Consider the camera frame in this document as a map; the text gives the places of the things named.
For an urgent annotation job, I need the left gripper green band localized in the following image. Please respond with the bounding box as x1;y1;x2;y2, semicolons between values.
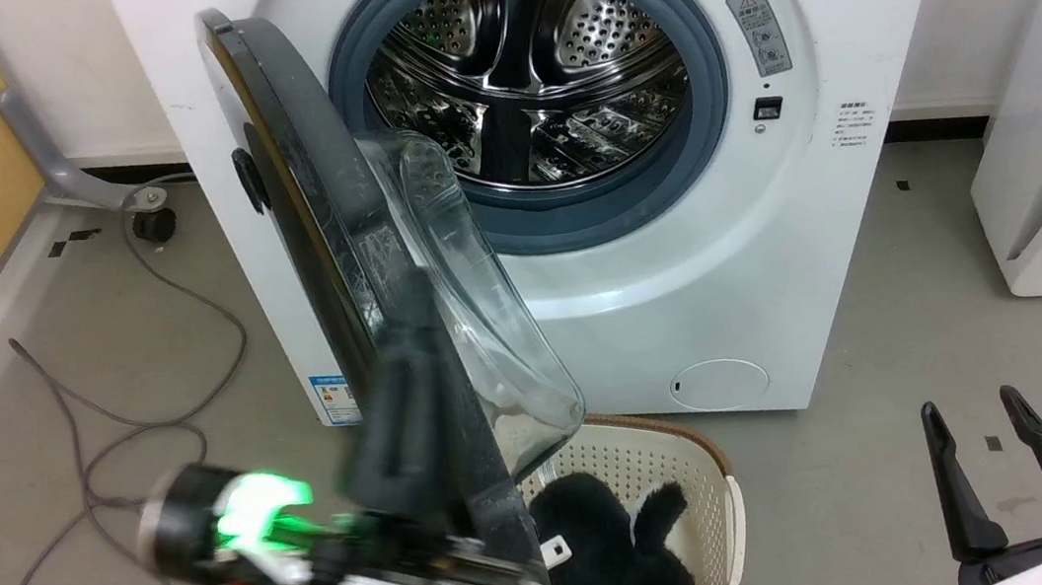
109;254;552;585

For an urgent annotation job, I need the black washing machine door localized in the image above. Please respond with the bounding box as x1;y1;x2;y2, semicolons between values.
193;0;609;585

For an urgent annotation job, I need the white front-load washing machine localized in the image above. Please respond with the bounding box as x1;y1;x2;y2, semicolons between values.
106;0;1012;489

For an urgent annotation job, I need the blue energy label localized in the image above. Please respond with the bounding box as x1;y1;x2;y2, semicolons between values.
308;369;365;431

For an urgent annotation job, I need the black garment in basket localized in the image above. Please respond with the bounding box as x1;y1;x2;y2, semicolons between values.
524;458;703;585

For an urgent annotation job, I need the beige perforated laundry basket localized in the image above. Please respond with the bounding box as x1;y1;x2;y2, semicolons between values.
505;396;756;585

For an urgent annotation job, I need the round white filter cover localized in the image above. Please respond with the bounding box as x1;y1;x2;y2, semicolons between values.
666;353;775;418

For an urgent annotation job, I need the black caster wheel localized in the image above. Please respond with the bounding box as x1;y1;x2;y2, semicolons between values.
129;204;181;249

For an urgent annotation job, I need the small printed text label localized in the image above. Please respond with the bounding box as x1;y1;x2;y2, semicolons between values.
830;98;881;152

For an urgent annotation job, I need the grey metal stand leg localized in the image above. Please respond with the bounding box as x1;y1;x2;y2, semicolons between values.
0;67;174;228

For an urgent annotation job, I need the grey floor cable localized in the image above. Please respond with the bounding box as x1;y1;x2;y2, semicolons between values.
0;175;258;446
0;367;227;585

